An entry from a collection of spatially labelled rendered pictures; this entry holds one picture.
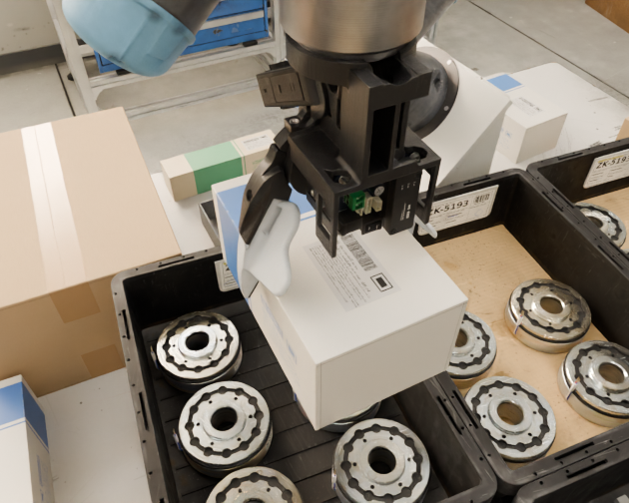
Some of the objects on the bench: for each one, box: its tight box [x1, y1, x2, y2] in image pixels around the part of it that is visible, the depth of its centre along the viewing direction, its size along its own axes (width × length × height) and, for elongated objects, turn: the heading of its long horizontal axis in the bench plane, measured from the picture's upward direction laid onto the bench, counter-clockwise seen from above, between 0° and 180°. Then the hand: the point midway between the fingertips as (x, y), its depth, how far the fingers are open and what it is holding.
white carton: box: [483, 72, 568, 164], centre depth 128 cm, size 20×12×9 cm, turn 30°
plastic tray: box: [198, 199, 221, 247], centre depth 103 cm, size 27×20×5 cm
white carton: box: [0, 374, 55, 503], centre depth 72 cm, size 20×12×9 cm, turn 24°
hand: (326, 258), depth 46 cm, fingers closed on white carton, 13 cm apart
